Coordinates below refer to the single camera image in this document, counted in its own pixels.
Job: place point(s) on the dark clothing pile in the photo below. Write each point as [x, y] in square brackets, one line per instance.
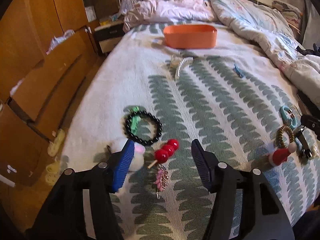
[315, 51]

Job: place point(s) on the red berry hair stick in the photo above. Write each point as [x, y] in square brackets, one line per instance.
[165, 152]

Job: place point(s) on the dark white nightstand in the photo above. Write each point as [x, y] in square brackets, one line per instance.
[108, 36]

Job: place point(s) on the white leaf pattern bedspread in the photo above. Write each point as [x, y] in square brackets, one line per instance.
[234, 118]

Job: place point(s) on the pearl clear hair claw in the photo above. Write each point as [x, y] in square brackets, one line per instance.
[179, 63]

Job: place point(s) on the cream slipper near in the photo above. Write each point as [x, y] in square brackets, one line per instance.
[52, 173]

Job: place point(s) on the cream slipper far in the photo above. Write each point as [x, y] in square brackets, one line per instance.
[54, 146]

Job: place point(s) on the white pink crumpled blanket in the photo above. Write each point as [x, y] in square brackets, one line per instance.
[162, 11]

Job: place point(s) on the red santa hat clip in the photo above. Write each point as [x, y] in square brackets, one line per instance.
[280, 155]

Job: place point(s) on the cartoon print duvet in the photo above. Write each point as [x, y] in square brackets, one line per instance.
[270, 31]

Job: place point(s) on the orange plastic basket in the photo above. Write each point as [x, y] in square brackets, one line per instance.
[190, 36]

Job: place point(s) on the wooden wardrobe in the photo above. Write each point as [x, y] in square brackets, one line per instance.
[36, 88]

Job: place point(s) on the plastic bag in drawer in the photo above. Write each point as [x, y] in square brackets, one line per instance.
[58, 40]

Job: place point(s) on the blue hair clip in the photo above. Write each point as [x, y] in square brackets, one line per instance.
[238, 71]

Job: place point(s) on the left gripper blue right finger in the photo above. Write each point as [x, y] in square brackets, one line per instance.
[205, 162]

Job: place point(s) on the cream slipper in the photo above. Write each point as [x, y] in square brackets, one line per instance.
[54, 146]
[52, 173]

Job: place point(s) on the pink charm keychain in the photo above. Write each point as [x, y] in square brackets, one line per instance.
[162, 178]

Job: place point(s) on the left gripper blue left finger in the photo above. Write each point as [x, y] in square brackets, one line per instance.
[122, 153]

